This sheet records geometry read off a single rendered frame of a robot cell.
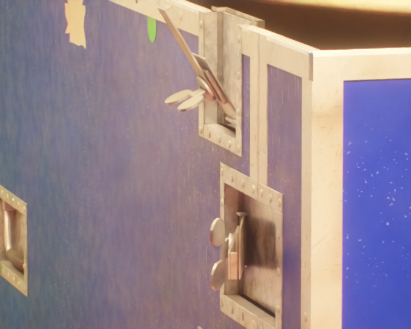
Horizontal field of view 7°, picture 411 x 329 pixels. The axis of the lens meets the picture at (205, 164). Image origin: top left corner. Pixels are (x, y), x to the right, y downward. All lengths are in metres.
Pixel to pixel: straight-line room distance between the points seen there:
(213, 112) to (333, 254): 0.31
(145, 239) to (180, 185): 0.14
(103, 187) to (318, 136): 0.67
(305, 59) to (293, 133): 0.07
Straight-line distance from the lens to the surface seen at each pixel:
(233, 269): 2.58
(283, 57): 2.51
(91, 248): 3.15
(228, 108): 2.69
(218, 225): 2.63
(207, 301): 2.76
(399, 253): 2.49
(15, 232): 3.56
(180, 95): 2.69
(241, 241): 2.64
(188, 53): 2.67
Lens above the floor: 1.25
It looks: 9 degrees down
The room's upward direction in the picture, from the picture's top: straight up
